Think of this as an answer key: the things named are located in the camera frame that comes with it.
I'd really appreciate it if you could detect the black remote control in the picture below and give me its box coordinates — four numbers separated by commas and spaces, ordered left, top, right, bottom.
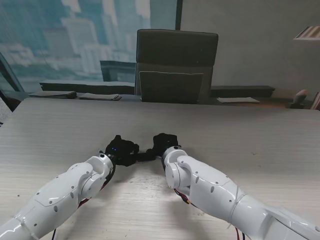
133, 151, 162, 162

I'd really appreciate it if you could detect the dark window frame post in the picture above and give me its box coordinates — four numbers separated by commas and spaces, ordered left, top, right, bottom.
175, 0, 184, 31

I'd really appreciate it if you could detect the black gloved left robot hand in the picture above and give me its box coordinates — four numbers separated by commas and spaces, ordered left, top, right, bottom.
104, 134, 140, 168

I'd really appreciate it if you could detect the dark grey folder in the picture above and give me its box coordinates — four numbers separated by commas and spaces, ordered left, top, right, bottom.
28, 90, 77, 100

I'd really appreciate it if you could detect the slanted dark window frame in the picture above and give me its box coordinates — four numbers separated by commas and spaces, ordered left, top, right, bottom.
0, 51, 26, 113

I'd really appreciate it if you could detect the white paper sheet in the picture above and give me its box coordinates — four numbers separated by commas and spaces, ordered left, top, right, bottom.
216, 97, 261, 104

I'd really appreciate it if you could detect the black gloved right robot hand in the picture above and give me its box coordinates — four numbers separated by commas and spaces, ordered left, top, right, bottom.
146, 132, 182, 159

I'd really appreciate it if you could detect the wooden frame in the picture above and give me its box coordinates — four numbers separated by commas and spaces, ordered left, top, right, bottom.
310, 91, 320, 111

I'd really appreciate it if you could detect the wall shelf with books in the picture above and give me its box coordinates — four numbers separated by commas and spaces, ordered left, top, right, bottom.
293, 26, 320, 41

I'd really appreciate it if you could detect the red black right arm cable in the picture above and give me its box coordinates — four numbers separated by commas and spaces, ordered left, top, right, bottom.
173, 188, 247, 240

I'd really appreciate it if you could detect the grey paper stack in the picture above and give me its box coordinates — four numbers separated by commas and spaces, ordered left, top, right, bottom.
78, 92, 123, 102

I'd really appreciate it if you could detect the long dark low bench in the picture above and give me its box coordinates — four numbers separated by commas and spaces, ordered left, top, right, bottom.
39, 79, 136, 96

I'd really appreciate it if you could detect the beige figurine ornament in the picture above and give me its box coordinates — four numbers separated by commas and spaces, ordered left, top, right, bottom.
286, 89, 309, 110

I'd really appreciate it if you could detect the dark office chair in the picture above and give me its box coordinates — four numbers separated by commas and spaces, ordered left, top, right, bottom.
134, 28, 220, 105

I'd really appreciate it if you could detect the short dark low bench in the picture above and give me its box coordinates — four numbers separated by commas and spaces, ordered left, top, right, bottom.
211, 85, 276, 98

